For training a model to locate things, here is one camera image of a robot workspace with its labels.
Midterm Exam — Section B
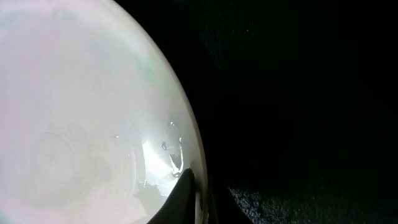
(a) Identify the white plate with green stain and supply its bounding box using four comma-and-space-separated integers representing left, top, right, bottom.
1, 1, 208, 223

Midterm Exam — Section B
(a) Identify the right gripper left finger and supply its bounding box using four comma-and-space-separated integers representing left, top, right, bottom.
148, 169, 196, 224

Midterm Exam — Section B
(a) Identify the round black tray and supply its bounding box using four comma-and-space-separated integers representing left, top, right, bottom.
121, 0, 397, 223

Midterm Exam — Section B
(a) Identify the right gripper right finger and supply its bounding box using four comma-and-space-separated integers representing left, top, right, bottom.
208, 177, 252, 224

